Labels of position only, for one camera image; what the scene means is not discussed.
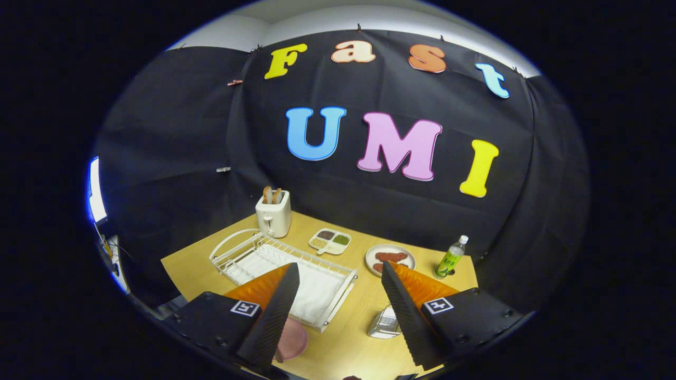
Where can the white divided grain dish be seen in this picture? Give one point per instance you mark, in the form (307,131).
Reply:
(330,241)

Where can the white toaster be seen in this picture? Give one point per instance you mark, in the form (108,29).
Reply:
(273,219)

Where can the white desk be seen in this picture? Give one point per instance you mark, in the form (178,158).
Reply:
(119,269)

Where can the brown toast slice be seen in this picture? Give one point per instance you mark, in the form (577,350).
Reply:
(277,196)
(268,195)

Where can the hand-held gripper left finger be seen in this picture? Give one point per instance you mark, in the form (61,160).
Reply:
(274,316)

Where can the green label drink bottle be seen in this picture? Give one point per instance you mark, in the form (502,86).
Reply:
(449,261)

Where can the red-brown sausage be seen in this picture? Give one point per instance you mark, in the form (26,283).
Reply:
(379,267)
(391,257)

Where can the pink plate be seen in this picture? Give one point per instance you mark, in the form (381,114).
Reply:
(293,340)

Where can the white oval sausage dish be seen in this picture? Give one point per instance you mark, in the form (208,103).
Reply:
(369,261)

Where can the black backdrop cloth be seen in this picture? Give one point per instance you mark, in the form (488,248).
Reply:
(174,158)

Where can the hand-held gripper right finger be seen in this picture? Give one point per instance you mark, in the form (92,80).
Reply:
(406,316)

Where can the computer monitor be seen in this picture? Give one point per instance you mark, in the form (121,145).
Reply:
(96,190)

